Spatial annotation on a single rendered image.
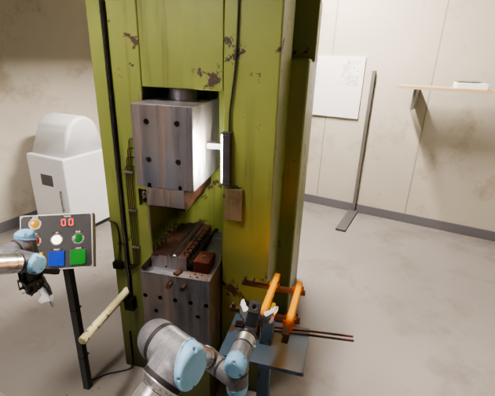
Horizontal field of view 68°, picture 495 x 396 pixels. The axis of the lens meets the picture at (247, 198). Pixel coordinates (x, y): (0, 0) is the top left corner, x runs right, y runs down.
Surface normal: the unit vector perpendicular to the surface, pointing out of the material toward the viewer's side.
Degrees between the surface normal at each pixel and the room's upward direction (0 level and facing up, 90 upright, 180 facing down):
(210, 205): 90
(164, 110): 90
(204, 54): 90
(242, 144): 90
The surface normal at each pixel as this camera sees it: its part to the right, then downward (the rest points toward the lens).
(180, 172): -0.22, 0.35
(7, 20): 0.88, 0.20
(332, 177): -0.47, 0.30
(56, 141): -0.39, 0.00
